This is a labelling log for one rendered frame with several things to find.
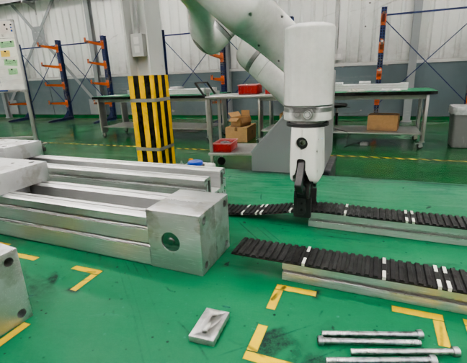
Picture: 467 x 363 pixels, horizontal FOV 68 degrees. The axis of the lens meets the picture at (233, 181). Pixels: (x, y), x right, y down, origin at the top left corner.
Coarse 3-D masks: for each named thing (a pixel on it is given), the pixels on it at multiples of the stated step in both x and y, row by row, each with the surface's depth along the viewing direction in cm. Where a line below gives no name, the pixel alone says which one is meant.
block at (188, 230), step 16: (176, 192) 58; (192, 192) 57; (208, 192) 57; (160, 208) 51; (176, 208) 51; (192, 208) 50; (208, 208) 50; (224, 208) 55; (160, 224) 50; (176, 224) 49; (192, 224) 48; (208, 224) 50; (224, 224) 56; (160, 240) 51; (176, 240) 50; (192, 240) 49; (208, 240) 51; (224, 240) 57; (160, 256) 52; (176, 256) 51; (192, 256) 50; (208, 256) 51; (192, 272) 51
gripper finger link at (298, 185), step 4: (300, 160) 60; (304, 160) 60; (300, 164) 60; (304, 164) 59; (300, 168) 59; (304, 168) 60; (296, 172) 59; (300, 172) 59; (304, 172) 60; (296, 176) 59; (300, 176) 59; (296, 180) 59; (300, 180) 58; (296, 184) 58; (300, 184) 58; (296, 188) 59; (300, 188) 58; (300, 192) 60
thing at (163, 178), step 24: (48, 168) 84; (72, 168) 81; (96, 168) 80; (120, 168) 85; (144, 168) 82; (168, 168) 79; (192, 168) 77; (216, 168) 76; (168, 192) 72; (216, 192) 74
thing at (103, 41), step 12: (24, 48) 1012; (48, 48) 940; (60, 48) 968; (60, 60) 971; (108, 60) 924; (60, 72) 983; (108, 72) 932; (48, 84) 943; (60, 84) 977; (108, 84) 932; (12, 120) 1023; (60, 120) 989; (108, 120) 946
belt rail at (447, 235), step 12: (312, 216) 64; (324, 216) 64; (336, 216) 63; (348, 216) 62; (336, 228) 63; (348, 228) 62; (360, 228) 62; (372, 228) 61; (384, 228) 61; (396, 228) 60; (408, 228) 58; (420, 228) 58; (432, 228) 57; (444, 228) 56; (420, 240) 58; (432, 240) 57; (444, 240) 57; (456, 240) 56
